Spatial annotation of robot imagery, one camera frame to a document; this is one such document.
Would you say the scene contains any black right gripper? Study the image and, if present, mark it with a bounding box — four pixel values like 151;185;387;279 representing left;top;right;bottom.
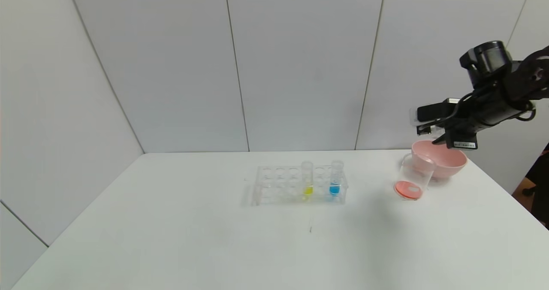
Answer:
431;96;527;150

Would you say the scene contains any test tube with yellow pigment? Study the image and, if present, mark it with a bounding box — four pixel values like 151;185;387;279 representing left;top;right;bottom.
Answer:
301;161;314;198

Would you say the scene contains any clear glass beaker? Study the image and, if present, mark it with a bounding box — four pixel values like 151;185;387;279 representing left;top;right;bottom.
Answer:
394;154;435;202

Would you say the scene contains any test tube with blue pigment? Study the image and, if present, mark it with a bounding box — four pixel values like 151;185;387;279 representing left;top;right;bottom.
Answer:
329;160;344;197

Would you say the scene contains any clear acrylic test tube rack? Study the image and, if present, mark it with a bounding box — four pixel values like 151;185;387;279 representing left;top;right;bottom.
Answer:
251;165;348;207

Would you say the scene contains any pink bowl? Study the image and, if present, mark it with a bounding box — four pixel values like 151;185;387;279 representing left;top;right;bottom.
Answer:
410;139;467;181

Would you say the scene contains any dark background object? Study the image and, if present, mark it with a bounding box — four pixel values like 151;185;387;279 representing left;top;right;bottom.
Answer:
513;142;549;231

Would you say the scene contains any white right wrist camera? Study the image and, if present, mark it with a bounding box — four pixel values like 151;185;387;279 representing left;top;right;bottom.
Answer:
410;98;462;125

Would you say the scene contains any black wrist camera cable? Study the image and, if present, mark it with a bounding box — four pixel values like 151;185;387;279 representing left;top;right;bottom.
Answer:
448;91;494;123

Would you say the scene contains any black cable with white tag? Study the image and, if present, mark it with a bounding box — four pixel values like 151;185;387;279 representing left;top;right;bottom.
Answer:
515;101;537;123

